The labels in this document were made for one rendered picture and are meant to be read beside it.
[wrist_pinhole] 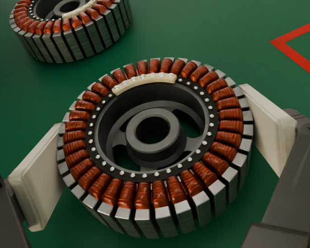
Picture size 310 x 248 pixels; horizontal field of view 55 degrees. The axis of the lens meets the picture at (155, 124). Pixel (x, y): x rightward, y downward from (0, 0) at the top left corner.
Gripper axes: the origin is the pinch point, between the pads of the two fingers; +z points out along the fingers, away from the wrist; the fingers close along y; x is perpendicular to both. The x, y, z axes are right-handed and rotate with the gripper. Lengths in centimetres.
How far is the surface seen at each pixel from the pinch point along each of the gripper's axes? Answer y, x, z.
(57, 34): -6.6, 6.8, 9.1
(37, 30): -8.3, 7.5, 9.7
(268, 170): 6.1, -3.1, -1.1
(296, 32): 12.5, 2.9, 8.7
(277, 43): 10.7, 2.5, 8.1
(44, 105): -8.8, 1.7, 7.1
